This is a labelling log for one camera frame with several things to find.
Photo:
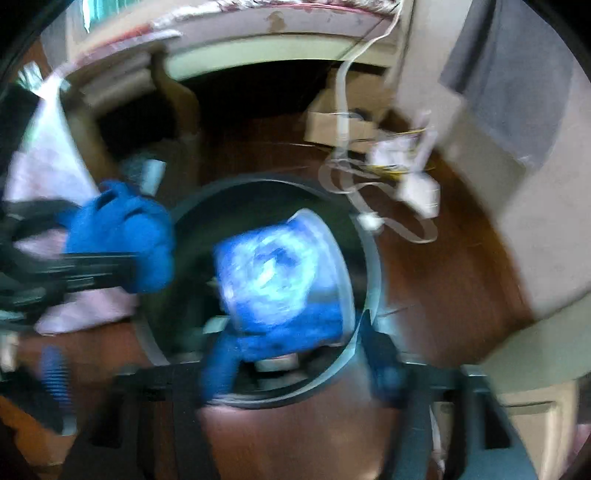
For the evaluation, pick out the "dark round trash bin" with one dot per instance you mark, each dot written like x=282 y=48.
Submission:
x=369 y=295

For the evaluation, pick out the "blue plastic cup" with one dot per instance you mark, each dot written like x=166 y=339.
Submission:
x=281 y=272

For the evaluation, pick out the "cardboard box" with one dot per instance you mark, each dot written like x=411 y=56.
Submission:
x=323 y=120

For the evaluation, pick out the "pink mat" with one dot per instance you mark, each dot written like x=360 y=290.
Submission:
x=55 y=157

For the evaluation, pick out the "white router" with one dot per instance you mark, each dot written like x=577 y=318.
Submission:
x=415 y=184

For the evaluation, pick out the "blue cloth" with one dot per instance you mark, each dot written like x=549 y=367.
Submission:
x=124 y=235

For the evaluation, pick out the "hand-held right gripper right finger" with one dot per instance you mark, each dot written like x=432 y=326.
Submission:
x=388 y=376

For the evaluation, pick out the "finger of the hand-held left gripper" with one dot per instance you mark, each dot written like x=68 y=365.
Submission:
x=87 y=272

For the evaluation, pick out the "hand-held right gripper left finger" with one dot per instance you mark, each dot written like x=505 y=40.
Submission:
x=221 y=369

